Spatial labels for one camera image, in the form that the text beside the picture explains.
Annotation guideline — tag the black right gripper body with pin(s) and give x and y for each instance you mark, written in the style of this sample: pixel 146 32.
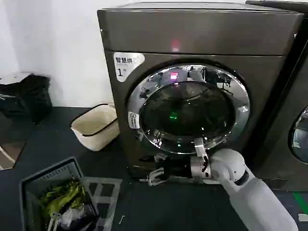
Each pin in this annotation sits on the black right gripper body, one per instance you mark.
pixel 179 168

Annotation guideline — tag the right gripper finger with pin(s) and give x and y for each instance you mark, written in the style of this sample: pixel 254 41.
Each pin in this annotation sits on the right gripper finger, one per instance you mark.
pixel 160 157
pixel 157 176

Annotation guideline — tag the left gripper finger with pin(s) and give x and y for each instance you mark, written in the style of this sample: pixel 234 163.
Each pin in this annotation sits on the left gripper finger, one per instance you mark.
pixel 54 217

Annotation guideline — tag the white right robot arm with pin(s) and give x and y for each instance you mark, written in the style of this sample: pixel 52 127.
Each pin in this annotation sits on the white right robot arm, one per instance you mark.
pixel 252 197

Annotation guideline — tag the grey white garment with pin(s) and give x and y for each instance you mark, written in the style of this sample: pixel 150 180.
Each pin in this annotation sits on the grey white garment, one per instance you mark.
pixel 77 216

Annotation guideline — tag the yellow-green garment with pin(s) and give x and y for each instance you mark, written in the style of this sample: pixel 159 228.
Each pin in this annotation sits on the yellow-green garment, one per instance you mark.
pixel 62 195

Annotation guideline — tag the grey plastic laundry basket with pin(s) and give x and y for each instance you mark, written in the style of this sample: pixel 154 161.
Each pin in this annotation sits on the grey plastic laundry basket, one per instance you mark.
pixel 31 183

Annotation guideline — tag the small white dryer label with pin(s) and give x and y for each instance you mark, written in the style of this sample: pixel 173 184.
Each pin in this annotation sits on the small white dryer label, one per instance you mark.
pixel 134 120

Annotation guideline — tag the round glass dryer door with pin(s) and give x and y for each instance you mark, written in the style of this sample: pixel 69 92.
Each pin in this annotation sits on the round glass dryer door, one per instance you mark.
pixel 187 115

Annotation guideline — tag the small white hex key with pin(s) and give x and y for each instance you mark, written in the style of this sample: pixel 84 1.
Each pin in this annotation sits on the small white hex key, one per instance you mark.
pixel 122 219

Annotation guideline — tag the cream laundry basket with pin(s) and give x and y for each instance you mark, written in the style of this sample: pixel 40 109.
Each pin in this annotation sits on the cream laundry basket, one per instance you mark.
pixel 96 127

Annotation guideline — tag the brown board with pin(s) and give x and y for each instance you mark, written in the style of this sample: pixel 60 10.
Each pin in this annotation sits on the brown board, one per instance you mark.
pixel 13 154

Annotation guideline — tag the large white dryer label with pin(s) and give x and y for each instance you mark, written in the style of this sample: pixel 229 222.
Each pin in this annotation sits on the large white dryer label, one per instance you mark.
pixel 127 65

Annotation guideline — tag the grey dryer with partial door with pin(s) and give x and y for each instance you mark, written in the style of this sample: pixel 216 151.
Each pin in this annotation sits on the grey dryer with partial door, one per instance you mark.
pixel 276 134

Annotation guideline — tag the round door of partial dryer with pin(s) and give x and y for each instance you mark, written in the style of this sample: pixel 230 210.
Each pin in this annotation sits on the round door of partial dryer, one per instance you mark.
pixel 300 137

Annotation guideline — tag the green floor tape strip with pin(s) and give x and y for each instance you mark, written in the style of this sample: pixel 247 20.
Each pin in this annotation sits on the green floor tape strip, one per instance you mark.
pixel 301 201

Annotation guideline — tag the grey front-load dryer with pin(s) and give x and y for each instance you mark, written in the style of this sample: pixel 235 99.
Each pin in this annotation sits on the grey front-load dryer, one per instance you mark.
pixel 192 29

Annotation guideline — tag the black cloth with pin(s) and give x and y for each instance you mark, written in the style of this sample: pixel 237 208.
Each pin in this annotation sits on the black cloth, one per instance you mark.
pixel 33 83

